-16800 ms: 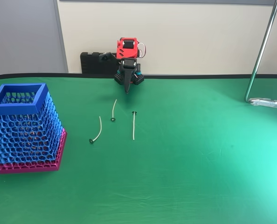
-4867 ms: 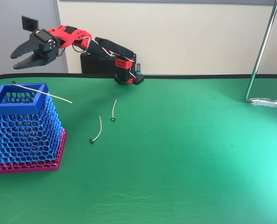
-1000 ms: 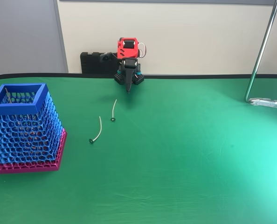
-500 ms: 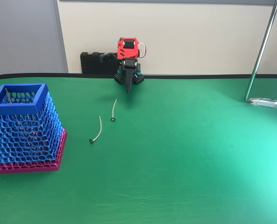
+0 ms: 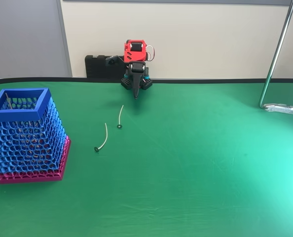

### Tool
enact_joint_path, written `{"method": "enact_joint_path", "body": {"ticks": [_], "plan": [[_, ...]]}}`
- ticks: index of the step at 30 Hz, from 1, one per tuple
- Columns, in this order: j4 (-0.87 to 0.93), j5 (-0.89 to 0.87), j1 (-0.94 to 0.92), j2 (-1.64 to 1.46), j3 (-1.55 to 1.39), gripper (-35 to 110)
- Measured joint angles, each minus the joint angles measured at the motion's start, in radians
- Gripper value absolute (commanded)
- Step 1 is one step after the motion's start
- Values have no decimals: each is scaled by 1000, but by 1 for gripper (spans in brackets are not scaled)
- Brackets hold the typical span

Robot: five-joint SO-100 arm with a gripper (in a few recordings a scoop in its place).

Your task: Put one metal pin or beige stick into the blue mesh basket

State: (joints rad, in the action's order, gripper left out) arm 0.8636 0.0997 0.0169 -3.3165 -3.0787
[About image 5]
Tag white stick with black tip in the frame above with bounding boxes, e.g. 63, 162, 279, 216
94, 122, 109, 153
5, 92, 13, 110
116, 105, 124, 129

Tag blue and magenta lattice basket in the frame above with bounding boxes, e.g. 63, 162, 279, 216
0, 88, 72, 185

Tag black plastic tool case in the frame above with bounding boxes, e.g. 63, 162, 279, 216
84, 54, 127, 79

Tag green table cloth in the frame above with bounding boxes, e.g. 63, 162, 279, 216
0, 78, 293, 237

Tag clear plastic clip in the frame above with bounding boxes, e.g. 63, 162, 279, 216
264, 103, 293, 115

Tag red and white servo cable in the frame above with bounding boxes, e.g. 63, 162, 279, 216
145, 44, 156, 62

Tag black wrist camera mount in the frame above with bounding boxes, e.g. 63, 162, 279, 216
105, 55, 125, 67

